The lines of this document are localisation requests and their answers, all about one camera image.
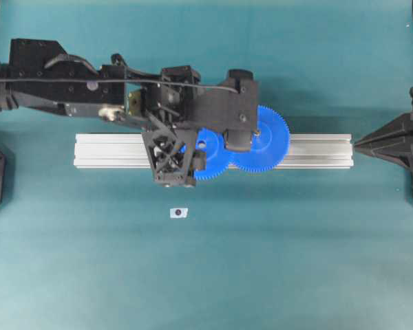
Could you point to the large blue gear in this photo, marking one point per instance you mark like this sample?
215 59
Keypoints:
270 143

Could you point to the white marker sticker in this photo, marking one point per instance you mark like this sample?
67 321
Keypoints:
179 213

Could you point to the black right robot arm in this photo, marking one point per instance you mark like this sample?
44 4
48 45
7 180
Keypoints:
41 75

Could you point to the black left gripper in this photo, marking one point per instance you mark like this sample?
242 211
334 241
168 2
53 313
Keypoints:
398 130

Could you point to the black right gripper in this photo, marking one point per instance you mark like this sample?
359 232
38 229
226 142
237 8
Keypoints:
230 110

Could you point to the small blue gear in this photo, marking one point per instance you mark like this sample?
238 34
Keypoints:
217 157

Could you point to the silver aluminium extrusion rail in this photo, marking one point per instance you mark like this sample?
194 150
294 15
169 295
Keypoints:
126 150

